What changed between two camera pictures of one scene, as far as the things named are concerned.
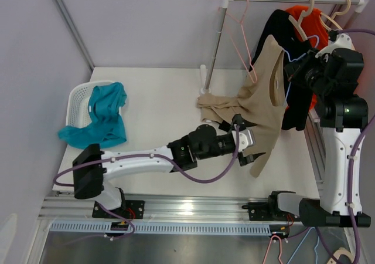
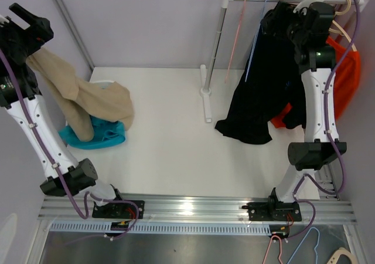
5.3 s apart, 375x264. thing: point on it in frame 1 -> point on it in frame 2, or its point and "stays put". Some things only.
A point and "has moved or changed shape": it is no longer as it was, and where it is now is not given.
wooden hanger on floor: [340, 251] stays put
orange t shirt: [313, 24] has moved or changed shape
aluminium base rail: [166, 207] stays put
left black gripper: [248, 158] -> [37, 33]
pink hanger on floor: [268, 248] stays put
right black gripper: [295, 71] -> [283, 13]
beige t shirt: [257, 105] -> [81, 99]
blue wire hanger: [299, 58] -> [253, 48]
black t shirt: [298, 101] has moved or changed shape
